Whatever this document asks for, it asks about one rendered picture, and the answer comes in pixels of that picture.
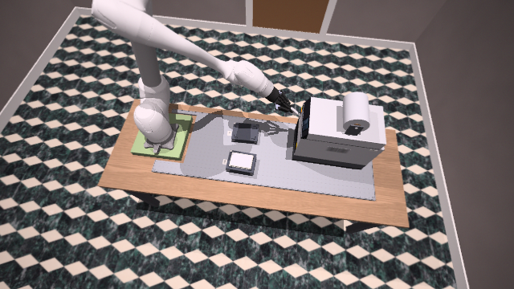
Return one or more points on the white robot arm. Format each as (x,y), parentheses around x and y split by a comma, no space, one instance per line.
(130,19)

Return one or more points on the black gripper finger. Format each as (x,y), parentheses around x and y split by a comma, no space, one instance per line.
(285,108)
(285,99)

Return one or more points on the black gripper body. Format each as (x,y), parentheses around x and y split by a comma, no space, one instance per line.
(273,96)

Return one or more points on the white cylinder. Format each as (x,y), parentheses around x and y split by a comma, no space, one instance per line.
(356,110)

